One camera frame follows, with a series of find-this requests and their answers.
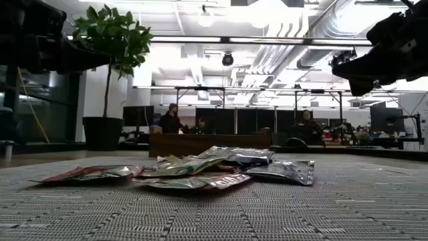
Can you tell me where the person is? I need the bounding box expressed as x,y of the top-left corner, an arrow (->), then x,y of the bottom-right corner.
191,116 -> 214,135
291,109 -> 324,145
158,102 -> 185,135

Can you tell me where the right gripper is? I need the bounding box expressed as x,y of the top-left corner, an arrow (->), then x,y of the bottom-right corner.
331,6 -> 428,98

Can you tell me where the black round overhead camera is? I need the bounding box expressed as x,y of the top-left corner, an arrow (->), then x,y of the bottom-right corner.
221,52 -> 235,67

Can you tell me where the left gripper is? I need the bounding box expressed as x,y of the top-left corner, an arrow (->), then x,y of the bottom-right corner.
0,0 -> 112,75

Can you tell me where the grey woven placemat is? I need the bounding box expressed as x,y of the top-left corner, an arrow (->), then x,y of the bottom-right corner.
0,154 -> 428,241

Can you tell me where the white cylinder post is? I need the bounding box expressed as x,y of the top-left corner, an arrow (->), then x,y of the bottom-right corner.
0,139 -> 16,160

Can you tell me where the black computer monitor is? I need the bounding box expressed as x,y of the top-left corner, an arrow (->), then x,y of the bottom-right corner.
369,102 -> 406,134
122,105 -> 155,127

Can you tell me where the wooden tea box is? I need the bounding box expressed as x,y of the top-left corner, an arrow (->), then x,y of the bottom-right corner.
148,125 -> 272,158

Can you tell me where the yellow hanging cable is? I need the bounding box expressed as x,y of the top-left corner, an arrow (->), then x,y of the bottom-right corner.
16,66 -> 51,144

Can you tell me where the green leafy plant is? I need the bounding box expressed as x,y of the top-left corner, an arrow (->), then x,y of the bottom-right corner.
72,3 -> 154,118

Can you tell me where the black desk frame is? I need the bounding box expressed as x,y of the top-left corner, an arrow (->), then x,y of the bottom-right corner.
293,88 -> 344,141
175,86 -> 226,110

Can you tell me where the black desk partition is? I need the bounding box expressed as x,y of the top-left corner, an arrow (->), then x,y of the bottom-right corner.
195,107 -> 314,135

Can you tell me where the black ceiling spotlight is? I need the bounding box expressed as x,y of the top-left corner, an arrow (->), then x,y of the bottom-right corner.
329,49 -> 358,66

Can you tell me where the black plant pot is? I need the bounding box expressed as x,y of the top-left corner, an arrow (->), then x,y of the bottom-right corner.
82,116 -> 125,151

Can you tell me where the red tea packet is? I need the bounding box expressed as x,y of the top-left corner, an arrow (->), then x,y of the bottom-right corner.
213,164 -> 245,174
131,172 -> 252,191
39,164 -> 145,185

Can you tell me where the black overhead light bar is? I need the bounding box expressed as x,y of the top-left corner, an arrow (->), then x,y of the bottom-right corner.
66,35 -> 374,48

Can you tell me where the small potted plant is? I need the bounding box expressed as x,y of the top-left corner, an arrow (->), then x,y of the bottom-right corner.
355,131 -> 373,146

